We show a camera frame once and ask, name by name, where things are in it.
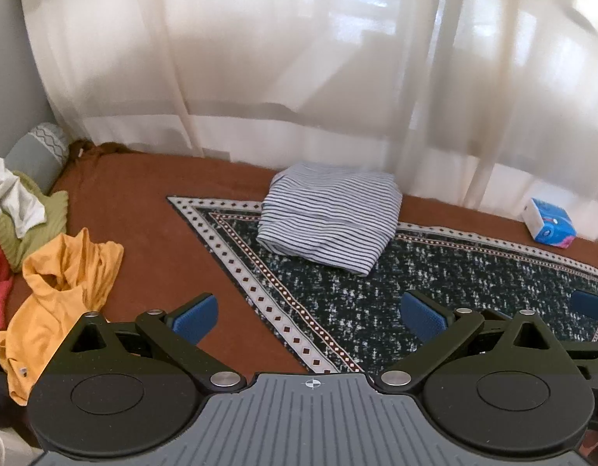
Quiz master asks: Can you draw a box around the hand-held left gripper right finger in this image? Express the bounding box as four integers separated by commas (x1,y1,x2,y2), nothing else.
375,290,584,393

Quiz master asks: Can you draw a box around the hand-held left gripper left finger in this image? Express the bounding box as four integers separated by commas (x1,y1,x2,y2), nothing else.
39,293,246,394

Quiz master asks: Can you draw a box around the blue white tissue pack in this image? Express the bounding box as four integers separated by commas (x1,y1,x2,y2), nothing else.
522,197,577,250

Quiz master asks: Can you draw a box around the blue white striped shirt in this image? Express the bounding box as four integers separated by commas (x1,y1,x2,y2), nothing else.
256,162,403,277

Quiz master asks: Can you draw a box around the grey patterned pillow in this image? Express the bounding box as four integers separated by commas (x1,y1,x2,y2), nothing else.
5,122,70,195

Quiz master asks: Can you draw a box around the dark patterned rug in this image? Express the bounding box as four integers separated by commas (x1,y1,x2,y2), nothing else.
167,196,598,377

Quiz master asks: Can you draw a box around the yellow garment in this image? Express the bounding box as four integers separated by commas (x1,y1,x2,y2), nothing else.
0,227,125,406

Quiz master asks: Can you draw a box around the white garment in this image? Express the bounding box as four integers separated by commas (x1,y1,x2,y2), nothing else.
0,156,47,240

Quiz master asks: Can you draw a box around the green garment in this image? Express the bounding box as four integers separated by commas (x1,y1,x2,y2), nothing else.
0,170,70,273

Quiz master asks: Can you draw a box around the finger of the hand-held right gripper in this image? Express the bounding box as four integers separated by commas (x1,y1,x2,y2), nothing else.
563,341,598,385
572,290,598,324

